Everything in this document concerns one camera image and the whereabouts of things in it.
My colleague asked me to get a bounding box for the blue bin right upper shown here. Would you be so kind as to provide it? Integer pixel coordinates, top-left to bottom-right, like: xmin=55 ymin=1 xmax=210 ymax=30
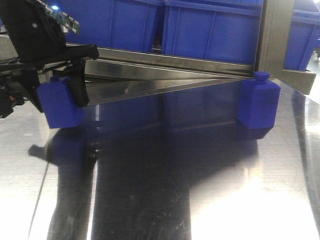
xmin=161 ymin=0 xmax=262 ymax=65

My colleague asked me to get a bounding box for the blue bin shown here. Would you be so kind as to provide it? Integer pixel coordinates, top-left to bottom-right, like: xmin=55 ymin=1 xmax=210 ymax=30
xmin=161 ymin=0 xmax=262 ymax=65
xmin=284 ymin=0 xmax=320 ymax=71
xmin=49 ymin=0 xmax=163 ymax=53

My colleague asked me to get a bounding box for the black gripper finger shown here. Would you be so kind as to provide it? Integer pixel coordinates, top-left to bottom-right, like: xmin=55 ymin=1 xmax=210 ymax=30
xmin=14 ymin=70 xmax=43 ymax=113
xmin=67 ymin=59 xmax=90 ymax=107

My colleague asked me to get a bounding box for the blue bin left upper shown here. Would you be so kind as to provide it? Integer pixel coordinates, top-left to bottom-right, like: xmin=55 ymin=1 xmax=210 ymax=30
xmin=49 ymin=0 xmax=163 ymax=53

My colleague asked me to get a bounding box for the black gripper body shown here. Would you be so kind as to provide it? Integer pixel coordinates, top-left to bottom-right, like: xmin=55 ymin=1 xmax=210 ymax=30
xmin=0 ymin=0 xmax=99 ymax=75

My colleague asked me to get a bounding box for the blue bin far right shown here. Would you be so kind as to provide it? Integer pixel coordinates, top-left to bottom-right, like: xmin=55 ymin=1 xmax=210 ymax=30
xmin=284 ymin=0 xmax=320 ymax=71

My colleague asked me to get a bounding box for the steel shelf rack frame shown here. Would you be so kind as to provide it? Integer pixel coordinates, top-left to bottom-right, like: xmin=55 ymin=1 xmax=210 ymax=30
xmin=0 ymin=0 xmax=317 ymax=107

